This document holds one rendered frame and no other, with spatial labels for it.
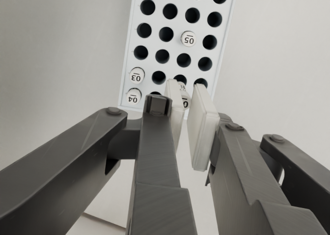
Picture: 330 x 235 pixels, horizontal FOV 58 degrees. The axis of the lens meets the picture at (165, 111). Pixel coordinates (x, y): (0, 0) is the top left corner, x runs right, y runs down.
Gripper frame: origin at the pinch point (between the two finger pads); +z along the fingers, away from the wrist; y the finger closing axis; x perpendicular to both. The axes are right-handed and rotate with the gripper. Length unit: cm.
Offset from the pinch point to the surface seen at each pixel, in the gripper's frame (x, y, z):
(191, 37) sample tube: 4.2, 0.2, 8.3
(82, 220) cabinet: -19.8, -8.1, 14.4
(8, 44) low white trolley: 0.1, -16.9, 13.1
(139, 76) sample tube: 0.3, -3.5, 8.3
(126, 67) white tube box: 0.6, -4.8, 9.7
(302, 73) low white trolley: 2.5, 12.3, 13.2
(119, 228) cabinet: -21.0, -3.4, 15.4
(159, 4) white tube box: 6.3, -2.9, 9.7
